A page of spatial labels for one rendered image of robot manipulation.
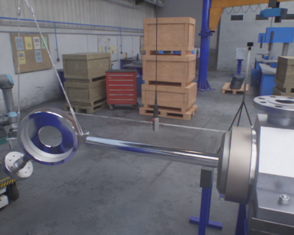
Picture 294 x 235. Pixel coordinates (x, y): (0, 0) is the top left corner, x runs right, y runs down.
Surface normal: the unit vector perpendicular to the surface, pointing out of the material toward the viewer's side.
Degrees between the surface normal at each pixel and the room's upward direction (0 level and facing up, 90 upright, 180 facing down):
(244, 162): 59
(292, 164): 45
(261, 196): 0
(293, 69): 90
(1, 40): 90
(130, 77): 90
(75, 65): 90
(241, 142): 33
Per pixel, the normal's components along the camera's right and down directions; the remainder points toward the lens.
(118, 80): -0.02, 0.30
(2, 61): 0.93, 0.11
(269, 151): -0.23, -0.47
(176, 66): -0.37, 0.28
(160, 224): 0.00, -0.95
